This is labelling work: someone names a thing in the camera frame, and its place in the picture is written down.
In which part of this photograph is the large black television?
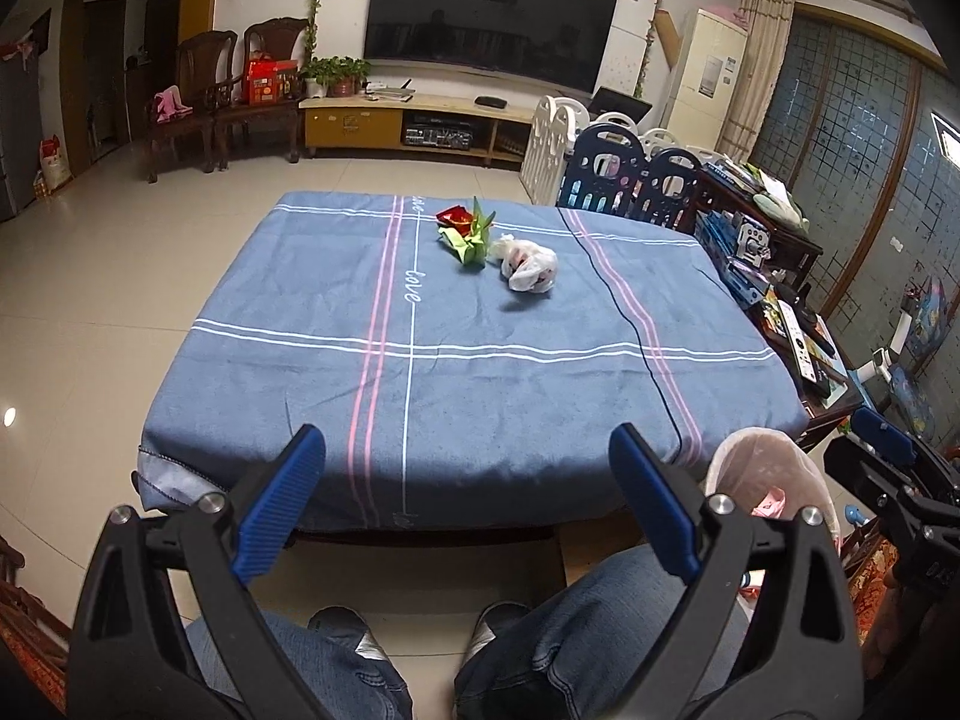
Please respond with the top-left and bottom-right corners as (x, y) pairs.
(364, 0), (622, 95)

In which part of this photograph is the bin with pink liner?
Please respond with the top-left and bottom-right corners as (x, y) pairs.
(703, 425), (842, 601)

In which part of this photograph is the wooden seat red cushion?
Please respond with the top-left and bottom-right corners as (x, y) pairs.
(0, 532), (76, 698)

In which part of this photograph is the dark wooden armchair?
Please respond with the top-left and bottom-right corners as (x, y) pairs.
(146, 30), (239, 183)
(214, 17), (310, 170)

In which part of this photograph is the white kids scooter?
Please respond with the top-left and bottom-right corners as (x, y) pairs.
(857, 311), (921, 385)

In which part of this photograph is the white remote control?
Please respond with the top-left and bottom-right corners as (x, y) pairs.
(776, 300), (820, 385)

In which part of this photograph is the green potted plant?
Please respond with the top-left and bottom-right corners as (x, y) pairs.
(300, 56), (372, 98)

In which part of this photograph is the beige curtain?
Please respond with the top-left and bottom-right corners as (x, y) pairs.
(716, 0), (797, 162)

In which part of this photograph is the red gift box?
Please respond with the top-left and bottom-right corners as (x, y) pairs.
(244, 52), (299, 106)

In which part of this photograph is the blue striped tablecloth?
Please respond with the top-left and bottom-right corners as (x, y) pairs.
(131, 190), (811, 533)

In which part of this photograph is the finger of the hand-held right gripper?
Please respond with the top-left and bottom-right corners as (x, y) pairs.
(823, 439), (931, 533)
(851, 406), (917, 466)

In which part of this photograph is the grey refrigerator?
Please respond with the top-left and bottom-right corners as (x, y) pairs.
(0, 52), (42, 224)

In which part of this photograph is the person's shoe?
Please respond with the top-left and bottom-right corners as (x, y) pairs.
(465, 604), (527, 657)
(307, 604), (392, 680)

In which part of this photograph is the person's right shoe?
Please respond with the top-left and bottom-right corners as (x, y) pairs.
(465, 604), (527, 657)

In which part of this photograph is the person's left shoe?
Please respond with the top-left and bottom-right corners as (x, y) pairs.
(307, 604), (392, 680)

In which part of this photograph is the person's leg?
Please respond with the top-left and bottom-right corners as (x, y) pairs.
(184, 607), (413, 720)
(454, 544), (751, 720)

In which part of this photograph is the black laptop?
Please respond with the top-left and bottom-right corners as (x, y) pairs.
(587, 88), (653, 125)

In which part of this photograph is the colourful kids toy board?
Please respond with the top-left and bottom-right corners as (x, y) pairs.
(898, 274), (947, 437)

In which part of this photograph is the black audio receiver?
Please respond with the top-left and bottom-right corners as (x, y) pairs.
(405, 112), (492, 151)

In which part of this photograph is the white standing air conditioner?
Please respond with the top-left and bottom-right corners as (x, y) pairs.
(664, 9), (749, 155)

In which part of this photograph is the blue baby fence panel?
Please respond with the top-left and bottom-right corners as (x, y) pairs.
(556, 124), (647, 215)
(637, 148), (704, 230)

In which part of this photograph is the grey white toy box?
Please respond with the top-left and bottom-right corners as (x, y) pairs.
(731, 214), (773, 272)

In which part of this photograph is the red white floor bag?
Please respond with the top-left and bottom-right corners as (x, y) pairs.
(37, 135), (73, 193)

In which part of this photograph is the yellow wooden tv cabinet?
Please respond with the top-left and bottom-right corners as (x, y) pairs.
(298, 94), (552, 167)

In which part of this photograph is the person's right leg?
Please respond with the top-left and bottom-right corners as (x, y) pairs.
(454, 544), (751, 720)

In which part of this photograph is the green vine garland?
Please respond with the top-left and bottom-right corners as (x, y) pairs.
(640, 0), (677, 83)
(302, 0), (329, 65)

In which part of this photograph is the white plastic bag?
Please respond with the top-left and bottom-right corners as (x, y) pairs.
(487, 235), (560, 293)

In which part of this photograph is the frosted glass sliding door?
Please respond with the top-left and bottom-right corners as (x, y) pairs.
(750, 4), (960, 451)

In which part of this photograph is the person's right hand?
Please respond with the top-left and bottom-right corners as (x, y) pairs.
(862, 589), (927, 680)

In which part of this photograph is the white baby fence panel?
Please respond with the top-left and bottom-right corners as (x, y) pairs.
(521, 94), (593, 205)

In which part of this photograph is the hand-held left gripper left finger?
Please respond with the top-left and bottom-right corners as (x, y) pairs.
(66, 424), (327, 720)

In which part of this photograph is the cluttered dark side table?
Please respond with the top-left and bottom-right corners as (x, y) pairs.
(694, 157), (863, 432)

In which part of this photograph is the person's left leg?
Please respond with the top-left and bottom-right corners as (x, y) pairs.
(184, 607), (413, 720)

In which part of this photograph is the green foil wrapper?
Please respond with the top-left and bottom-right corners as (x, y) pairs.
(441, 197), (497, 267)

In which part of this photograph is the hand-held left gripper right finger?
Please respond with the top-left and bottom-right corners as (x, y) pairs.
(607, 422), (867, 720)

